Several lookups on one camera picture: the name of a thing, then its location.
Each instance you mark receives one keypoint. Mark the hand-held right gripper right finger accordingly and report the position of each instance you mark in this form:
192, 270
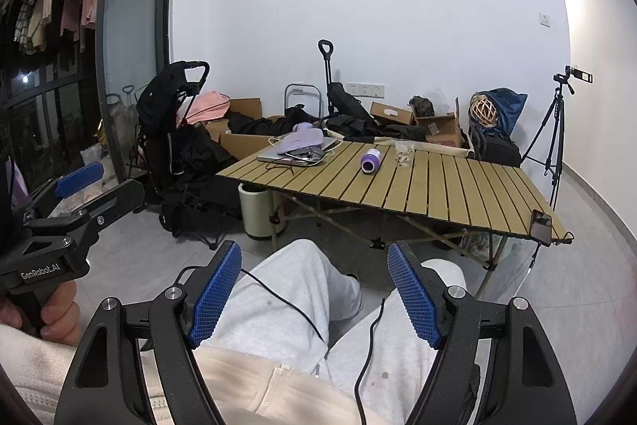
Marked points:
413, 298

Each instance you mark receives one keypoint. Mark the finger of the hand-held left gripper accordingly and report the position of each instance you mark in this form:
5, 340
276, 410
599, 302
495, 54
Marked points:
117, 201
77, 178

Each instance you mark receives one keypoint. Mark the black phone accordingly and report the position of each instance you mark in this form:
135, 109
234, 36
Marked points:
541, 226

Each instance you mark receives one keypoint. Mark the white trash bin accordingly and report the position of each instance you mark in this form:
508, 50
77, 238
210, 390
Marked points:
256, 211

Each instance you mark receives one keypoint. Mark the slatted folding table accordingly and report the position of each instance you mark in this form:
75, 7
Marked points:
448, 186

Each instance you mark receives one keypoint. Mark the camouflage bag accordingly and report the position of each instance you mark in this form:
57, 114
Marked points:
422, 105

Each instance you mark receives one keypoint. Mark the person's left hand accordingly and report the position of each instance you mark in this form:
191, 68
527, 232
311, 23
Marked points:
62, 313

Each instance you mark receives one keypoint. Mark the person's left leg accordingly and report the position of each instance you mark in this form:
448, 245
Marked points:
293, 285

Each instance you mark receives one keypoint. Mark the black stroller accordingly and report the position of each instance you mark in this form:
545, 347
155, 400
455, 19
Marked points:
164, 106

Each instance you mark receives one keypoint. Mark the black tripod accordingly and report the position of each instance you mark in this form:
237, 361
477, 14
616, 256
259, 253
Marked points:
555, 121

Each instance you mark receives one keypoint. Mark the cardboard box with red label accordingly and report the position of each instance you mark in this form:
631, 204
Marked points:
443, 131

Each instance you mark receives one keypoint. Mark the white wall switch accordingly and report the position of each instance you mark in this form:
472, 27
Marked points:
546, 19

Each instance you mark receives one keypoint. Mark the row of hanging clothes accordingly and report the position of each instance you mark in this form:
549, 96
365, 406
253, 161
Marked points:
40, 16

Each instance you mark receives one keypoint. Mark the person's left forearm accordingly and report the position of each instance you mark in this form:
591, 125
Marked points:
35, 370

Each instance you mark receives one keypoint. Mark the person's leg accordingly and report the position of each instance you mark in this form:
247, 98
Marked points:
293, 285
398, 355

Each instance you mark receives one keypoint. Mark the purple bottle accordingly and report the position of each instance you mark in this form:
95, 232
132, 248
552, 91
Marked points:
369, 162

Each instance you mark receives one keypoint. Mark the patterned bag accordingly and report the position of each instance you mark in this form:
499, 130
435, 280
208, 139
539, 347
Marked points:
480, 243

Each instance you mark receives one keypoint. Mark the pile of black clothes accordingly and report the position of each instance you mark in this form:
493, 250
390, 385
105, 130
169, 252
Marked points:
254, 124

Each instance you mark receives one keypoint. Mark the white plastic bag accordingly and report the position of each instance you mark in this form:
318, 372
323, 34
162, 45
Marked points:
94, 158

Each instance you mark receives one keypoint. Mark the person's right leg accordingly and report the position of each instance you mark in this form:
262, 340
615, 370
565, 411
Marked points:
398, 355

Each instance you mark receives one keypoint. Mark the blue bag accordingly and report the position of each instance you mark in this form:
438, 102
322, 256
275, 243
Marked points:
510, 106

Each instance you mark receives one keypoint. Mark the woven rattan ball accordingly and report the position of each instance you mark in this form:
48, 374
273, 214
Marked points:
483, 110

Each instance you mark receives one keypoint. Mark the black folding wagon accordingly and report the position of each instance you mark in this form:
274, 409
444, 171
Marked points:
343, 104

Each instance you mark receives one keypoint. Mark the grey metal frame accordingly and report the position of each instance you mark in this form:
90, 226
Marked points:
285, 101

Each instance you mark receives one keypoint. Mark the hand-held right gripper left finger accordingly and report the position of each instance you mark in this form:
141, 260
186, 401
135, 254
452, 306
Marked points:
216, 295

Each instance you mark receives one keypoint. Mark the white wall socket strip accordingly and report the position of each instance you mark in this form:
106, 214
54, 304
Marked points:
367, 90

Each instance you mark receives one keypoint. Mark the purple pouch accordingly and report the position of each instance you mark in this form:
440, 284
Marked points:
303, 138

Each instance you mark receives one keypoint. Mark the cream zip jacket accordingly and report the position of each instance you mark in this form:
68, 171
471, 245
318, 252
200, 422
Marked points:
278, 390

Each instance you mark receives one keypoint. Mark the large cardboard box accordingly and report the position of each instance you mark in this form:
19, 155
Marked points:
244, 143

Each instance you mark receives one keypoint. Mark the silver laptop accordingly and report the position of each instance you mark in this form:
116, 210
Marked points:
271, 156

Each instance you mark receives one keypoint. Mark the pink garment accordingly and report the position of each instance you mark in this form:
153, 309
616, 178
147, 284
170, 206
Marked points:
211, 104

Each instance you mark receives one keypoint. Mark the open cardboard box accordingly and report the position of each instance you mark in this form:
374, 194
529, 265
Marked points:
246, 109

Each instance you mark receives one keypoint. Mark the glass sliding door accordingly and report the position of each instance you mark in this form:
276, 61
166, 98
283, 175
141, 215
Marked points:
132, 31

